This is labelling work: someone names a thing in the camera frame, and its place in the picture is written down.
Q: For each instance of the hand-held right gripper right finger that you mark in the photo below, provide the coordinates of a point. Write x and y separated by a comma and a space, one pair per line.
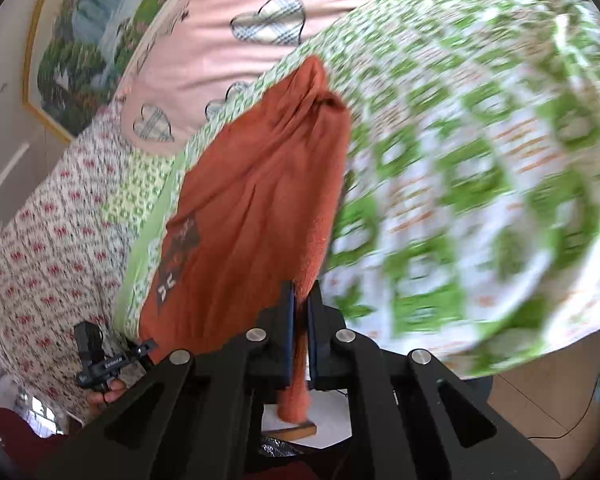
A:
312, 342

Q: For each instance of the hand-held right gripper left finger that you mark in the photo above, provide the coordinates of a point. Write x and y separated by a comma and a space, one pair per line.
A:
290, 332

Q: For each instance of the orange knit garment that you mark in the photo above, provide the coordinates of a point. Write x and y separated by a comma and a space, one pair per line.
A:
255, 185

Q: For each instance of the person's left hand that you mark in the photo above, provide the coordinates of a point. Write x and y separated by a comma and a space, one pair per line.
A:
106, 399

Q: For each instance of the white round object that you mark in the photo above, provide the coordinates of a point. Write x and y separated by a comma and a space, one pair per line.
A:
331, 425

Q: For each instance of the dark red cloth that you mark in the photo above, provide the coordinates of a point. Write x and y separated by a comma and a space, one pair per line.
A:
25, 440

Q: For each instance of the white red-flowered bed sheet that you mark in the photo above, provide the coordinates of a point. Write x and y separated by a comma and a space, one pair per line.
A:
55, 240

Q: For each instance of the green patterned white blanket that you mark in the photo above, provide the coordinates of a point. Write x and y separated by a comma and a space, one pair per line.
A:
455, 185

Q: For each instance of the pink heart pillow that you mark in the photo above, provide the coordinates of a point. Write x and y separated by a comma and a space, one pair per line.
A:
205, 50

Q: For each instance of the framed landscape wall picture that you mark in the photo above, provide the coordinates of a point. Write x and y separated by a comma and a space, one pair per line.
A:
80, 60

